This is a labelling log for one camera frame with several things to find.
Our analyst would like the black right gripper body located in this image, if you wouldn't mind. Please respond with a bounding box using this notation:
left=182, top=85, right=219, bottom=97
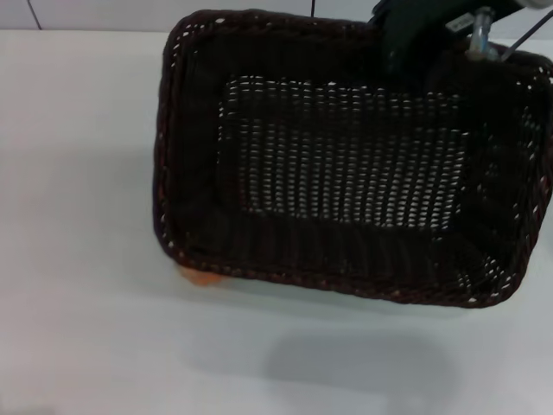
left=370, top=0, right=480, bottom=55

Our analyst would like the dark brown woven basket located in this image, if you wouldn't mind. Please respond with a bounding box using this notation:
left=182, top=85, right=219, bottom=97
left=151, top=8, right=553, bottom=310

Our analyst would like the orange striped bread loaf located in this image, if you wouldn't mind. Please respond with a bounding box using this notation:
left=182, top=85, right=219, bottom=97
left=178, top=265, right=226, bottom=289

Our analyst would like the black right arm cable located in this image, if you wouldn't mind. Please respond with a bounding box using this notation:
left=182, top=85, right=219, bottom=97
left=500, top=11, right=553, bottom=60

